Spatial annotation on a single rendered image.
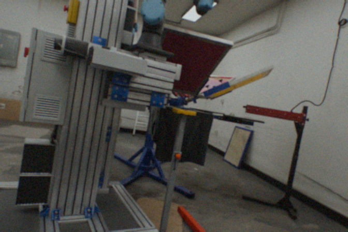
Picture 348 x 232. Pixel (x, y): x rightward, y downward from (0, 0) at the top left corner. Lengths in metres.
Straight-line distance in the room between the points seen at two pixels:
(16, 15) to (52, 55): 5.53
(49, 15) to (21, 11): 0.59
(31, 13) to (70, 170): 5.60
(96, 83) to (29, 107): 0.37
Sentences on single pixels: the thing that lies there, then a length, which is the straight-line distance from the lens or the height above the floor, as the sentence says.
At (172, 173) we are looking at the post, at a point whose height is 0.52.
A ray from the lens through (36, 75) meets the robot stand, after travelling 1.43.
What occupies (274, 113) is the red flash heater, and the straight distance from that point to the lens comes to 2.84.
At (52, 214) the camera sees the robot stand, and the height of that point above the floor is 0.25.
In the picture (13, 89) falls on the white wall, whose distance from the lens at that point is 6.79.
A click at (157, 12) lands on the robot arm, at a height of 1.41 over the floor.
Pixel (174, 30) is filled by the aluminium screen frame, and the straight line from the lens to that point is 1.97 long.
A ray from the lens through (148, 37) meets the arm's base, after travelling 1.42.
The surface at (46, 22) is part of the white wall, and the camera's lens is 6.77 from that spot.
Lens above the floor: 0.99
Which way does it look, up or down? 3 degrees down
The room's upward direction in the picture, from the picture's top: 10 degrees clockwise
